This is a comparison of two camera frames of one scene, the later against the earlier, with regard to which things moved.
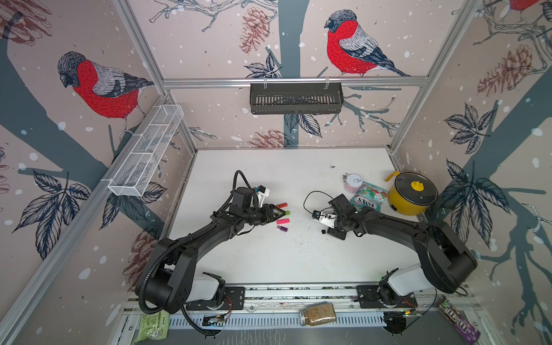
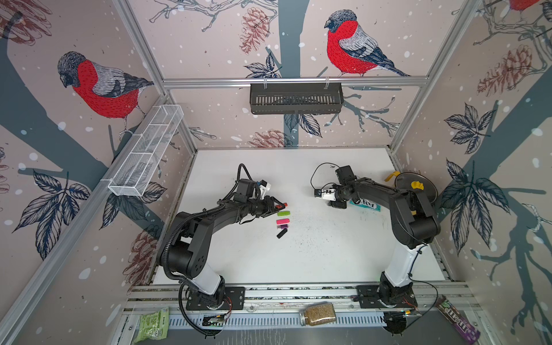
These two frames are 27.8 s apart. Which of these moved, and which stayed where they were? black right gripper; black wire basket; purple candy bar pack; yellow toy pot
Moved: black right gripper
Stayed: black wire basket; yellow toy pot; purple candy bar pack
